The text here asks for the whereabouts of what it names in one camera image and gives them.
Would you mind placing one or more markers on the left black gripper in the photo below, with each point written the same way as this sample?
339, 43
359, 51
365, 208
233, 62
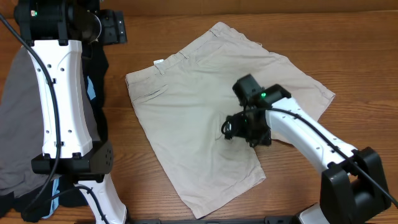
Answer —
114, 30

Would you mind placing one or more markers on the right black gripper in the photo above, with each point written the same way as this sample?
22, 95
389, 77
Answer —
234, 129

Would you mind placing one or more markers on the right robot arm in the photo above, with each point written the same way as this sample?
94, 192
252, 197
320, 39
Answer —
353, 183

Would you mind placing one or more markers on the beige khaki shorts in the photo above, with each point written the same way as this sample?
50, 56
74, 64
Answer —
182, 102

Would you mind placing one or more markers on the black garment with blue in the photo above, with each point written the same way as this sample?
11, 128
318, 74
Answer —
95, 66

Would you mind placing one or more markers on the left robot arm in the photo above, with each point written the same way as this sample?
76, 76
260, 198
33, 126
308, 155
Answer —
54, 33

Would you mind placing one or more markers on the grey folded garment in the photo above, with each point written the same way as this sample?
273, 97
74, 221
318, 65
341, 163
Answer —
22, 128

